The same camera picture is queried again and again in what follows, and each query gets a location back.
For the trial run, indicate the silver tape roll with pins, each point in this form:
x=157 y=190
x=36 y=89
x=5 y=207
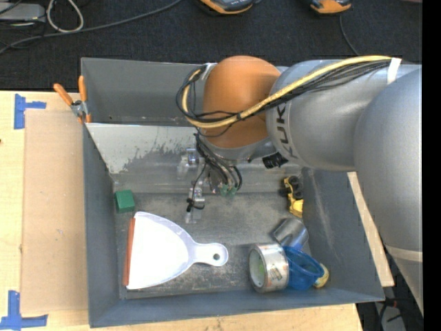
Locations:
x=272 y=267

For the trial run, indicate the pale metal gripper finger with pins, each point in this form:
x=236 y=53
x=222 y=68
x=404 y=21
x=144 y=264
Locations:
x=195 y=202
x=189 y=164

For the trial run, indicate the green block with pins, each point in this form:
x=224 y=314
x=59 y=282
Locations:
x=124 y=201

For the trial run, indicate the yellow toy banana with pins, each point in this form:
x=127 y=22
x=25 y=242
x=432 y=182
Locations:
x=324 y=276

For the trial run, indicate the grey metal bin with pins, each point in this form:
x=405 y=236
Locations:
x=220 y=226

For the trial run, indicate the brown cardboard board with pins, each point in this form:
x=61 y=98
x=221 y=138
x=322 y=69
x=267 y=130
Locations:
x=51 y=202

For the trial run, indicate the grey metal pipe piece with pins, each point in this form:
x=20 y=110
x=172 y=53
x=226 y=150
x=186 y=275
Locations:
x=289 y=231

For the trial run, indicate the blue plastic cup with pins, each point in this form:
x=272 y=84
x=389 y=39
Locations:
x=303 y=271

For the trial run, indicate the white dustpan with orange edge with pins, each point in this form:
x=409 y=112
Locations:
x=158 y=250

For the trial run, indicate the yellow and black toy vehicle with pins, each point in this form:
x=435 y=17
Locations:
x=294 y=198

